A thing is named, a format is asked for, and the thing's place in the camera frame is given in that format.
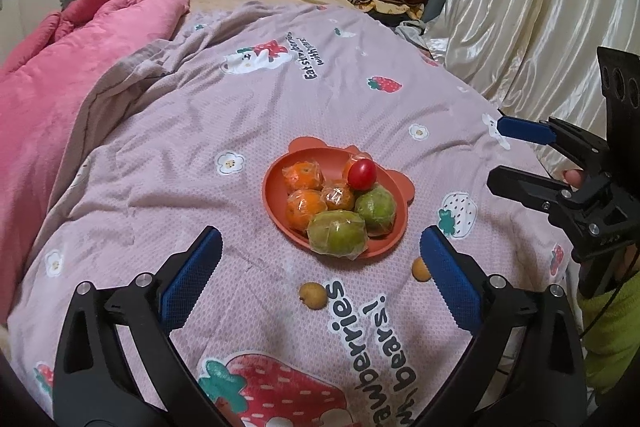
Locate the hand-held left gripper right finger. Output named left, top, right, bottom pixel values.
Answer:
left=415, top=225, right=588, bottom=427

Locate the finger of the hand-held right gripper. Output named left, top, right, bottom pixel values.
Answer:
left=497, top=117, right=611, bottom=175
left=487, top=165, right=601, bottom=228

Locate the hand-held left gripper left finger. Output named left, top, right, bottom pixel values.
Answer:
left=52, top=226, right=236, bottom=427

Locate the small round green fruit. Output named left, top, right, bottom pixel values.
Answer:
left=354, top=187, right=397, bottom=237

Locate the orange bear-shaped plate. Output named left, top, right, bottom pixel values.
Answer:
left=263, top=136, right=415, bottom=260

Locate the large green mango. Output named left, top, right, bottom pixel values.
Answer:
left=306, top=210, right=368, bottom=260

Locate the red tomato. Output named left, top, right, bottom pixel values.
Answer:
left=347, top=159, right=377, bottom=190

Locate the cream satin curtain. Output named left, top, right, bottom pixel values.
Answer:
left=415, top=0, right=640, bottom=188

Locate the grey cloth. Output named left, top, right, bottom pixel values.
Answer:
left=395, top=19, right=446, bottom=62

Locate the strawberry printed blanket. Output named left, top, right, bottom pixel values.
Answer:
left=10, top=0, right=583, bottom=427

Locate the pink fleece blanket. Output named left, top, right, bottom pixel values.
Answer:
left=0, top=0, right=191, bottom=323

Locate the black cable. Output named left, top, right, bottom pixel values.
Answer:
left=577, top=277, right=631, bottom=343

